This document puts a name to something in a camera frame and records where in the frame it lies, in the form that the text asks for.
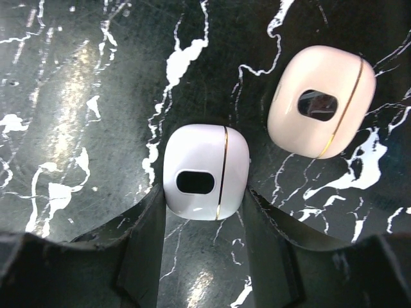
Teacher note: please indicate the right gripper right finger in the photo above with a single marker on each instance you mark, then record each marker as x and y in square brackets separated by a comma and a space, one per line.
[294, 265]

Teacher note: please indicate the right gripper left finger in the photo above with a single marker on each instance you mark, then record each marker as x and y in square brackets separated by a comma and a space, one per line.
[115, 265]

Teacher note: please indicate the white earbud charging case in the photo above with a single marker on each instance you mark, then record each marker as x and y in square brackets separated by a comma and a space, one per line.
[205, 171]

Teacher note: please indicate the beige earbud charging case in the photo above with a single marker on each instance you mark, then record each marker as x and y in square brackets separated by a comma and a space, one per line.
[320, 101]

